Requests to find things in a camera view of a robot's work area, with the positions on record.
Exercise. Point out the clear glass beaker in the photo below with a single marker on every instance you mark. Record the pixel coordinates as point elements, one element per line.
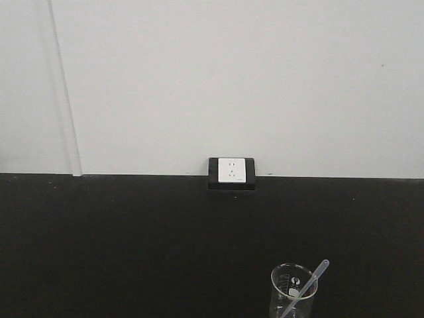
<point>281,298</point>

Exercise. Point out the black socket mounting box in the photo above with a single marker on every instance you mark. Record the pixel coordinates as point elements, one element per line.
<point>212,178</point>

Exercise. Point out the clear plastic pipette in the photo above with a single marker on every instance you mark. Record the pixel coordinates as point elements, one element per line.
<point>306,286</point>

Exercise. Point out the white wall power socket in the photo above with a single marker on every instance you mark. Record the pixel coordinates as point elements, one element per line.
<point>232,170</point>

